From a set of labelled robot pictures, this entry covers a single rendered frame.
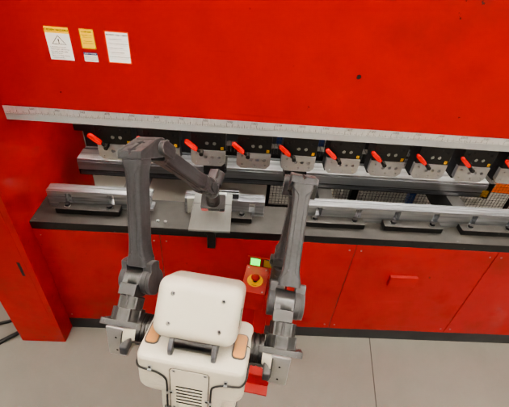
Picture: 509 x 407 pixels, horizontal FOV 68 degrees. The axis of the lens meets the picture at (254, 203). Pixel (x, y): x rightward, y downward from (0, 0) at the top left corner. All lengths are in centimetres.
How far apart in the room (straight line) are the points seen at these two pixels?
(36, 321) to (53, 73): 141
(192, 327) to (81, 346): 167
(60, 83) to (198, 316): 110
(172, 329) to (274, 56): 101
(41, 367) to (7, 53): 166
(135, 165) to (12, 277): 130
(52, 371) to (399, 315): 201
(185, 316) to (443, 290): 172
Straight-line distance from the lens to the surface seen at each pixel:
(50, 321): 247
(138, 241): 109
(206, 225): 165
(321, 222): 188
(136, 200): 106
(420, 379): 263
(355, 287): 219
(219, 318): 93
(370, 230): 197
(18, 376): 260
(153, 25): 150
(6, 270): 219
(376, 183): 220
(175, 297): 94
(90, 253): 207
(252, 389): 232
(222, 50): 148
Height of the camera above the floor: 212
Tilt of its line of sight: 39 degrees down
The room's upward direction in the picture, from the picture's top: 6 degrees clockwise
